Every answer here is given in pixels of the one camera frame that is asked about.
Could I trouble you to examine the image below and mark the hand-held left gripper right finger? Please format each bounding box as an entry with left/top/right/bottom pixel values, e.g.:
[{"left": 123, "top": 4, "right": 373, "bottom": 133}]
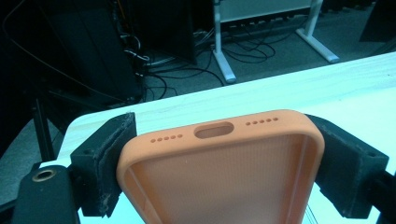
[{"left": 304, "top": 114, "right": 390, "bottom": 218}]

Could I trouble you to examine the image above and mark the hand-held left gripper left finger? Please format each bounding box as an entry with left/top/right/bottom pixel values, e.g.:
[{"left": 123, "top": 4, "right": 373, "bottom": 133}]
[{"left": 69, "top": 111, "right": 138, "bottom": 217}]

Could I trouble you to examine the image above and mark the orange phone case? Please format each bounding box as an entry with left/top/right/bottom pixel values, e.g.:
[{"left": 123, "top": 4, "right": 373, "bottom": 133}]
[{"left": 116, "top": 109, "right": 326, "bottom": 224}]

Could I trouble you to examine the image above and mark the black metal stand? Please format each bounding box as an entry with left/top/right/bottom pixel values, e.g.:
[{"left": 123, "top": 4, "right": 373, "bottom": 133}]
[{"left": 31, "top": 97, "right": 58, "bottom": 162}]

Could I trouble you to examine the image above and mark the dark computer tower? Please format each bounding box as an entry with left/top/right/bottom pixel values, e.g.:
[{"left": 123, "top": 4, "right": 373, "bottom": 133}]
[{"left": 43, "top": 0, "right": 143, "bottom": 105}]

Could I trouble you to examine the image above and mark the tangle of black floor cables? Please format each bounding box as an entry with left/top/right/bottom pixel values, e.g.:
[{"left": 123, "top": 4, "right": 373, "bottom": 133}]
[{"left": 120, "top": 18, "right": 309, "bottom": 102}]

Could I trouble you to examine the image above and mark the white metal desk frame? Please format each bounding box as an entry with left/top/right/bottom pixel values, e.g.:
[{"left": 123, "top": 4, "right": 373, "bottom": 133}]
[{"left": 212, "top": 0, "right": 341, "bottom": 85}]

